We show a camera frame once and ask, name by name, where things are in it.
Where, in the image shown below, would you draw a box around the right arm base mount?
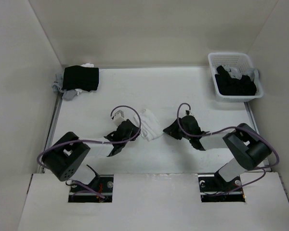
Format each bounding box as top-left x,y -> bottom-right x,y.
197,174 -> 245,203

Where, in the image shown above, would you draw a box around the white tank top in stack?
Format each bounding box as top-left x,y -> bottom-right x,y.
81,63 -> 94,68

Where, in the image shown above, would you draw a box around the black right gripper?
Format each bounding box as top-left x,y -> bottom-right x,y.
163,117 -> 192,140

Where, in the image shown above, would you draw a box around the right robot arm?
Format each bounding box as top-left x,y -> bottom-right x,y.
163,115 -> 272,191

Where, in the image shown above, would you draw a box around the grey tank top in basket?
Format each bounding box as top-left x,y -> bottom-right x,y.
222,65 -> 259,82

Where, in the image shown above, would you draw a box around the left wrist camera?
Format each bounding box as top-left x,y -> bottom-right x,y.
111,110 -> 125,127

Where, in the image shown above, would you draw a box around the black tank tops in basket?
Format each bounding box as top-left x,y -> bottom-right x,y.
215,65 -> 257,96

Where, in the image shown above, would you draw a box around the grey tank top under stack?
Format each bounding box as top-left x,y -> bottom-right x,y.
52,73 -> 79,101

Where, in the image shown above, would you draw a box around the white tank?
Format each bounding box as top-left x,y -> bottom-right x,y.
139,109 -> 163,141
81,63 -> 94,68

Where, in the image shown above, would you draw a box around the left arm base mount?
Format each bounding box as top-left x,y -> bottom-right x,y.
66,164 -> 114,203

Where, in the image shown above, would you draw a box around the folded black tank top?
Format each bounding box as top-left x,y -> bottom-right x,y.
63,65 -> 99,91

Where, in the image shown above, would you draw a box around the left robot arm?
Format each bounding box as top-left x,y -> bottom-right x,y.
41,119 -> 141,181

